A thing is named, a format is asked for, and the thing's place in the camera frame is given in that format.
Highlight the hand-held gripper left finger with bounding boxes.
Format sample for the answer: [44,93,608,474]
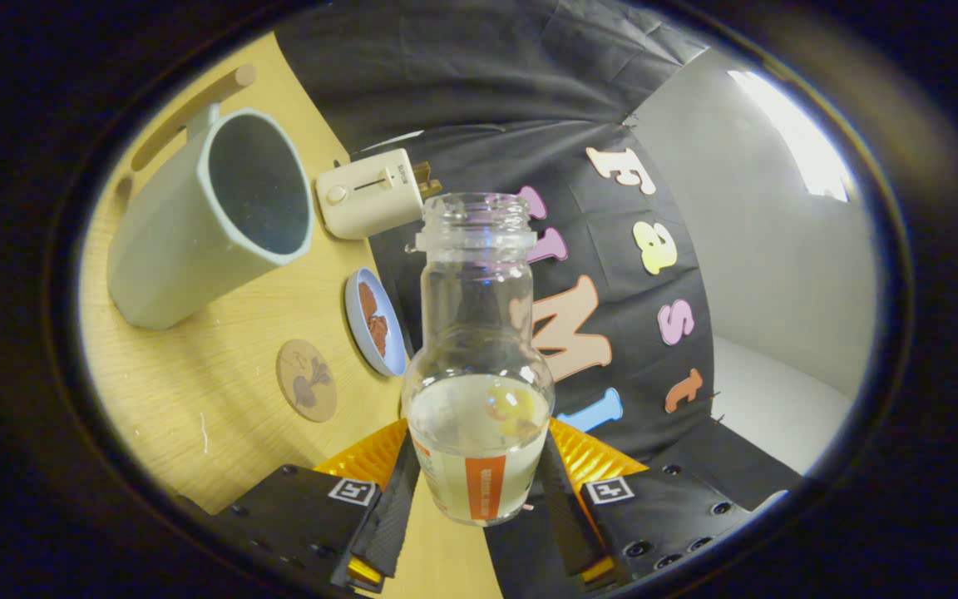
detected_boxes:
[213,418,422,593]

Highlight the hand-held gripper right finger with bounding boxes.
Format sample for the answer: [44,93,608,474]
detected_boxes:
[529,418,753,587]

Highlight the clear glass juice bottle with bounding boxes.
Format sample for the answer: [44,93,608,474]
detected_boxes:
[401,192,556,527]

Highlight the round cork coaster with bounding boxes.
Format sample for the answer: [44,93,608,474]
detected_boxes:
[276,339,338,423]

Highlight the pale green cup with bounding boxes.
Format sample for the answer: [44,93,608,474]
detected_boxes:
[107,65,315,331]

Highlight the blue plate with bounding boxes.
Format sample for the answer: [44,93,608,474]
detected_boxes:
[344,267,407,378]

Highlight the brown food pieces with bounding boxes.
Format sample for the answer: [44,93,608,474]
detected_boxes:
[358,281,388,359]

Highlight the wooden table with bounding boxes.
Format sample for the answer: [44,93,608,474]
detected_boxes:
[80,32,505,599]

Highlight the white toaster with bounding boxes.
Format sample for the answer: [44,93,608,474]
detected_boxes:
[315,148,426,241]

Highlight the toast slices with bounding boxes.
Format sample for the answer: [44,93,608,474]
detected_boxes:
[412,161,443,200]

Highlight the black backdrop cloth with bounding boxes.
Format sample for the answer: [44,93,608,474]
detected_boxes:
[275,0,804,599]

